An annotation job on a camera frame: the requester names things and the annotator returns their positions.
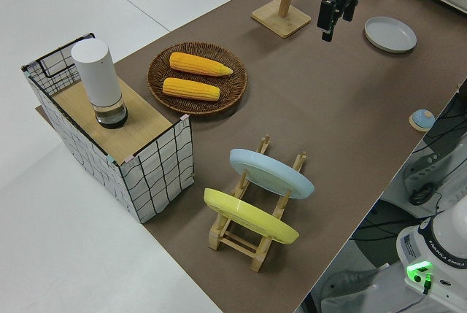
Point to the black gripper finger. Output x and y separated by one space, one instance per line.
349 8
326 19

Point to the gray plate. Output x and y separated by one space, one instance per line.
390 32

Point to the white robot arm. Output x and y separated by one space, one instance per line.
438 240

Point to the light blue plate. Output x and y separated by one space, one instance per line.
270 172

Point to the yellow plate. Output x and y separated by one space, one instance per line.
248 218

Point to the wooden plate rack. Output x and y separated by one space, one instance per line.
237 245

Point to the wooden mug tree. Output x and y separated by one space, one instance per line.
281 21

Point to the brown table mat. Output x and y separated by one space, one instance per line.
310 108

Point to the blue service bell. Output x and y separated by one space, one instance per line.
422 119

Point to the long yellow corn cob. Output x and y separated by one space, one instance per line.
197 64

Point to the short yellow corn cob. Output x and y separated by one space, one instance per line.
189 89

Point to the brown wicker basket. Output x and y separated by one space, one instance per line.
157 72

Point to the white cylinder bottle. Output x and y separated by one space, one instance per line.
96 72

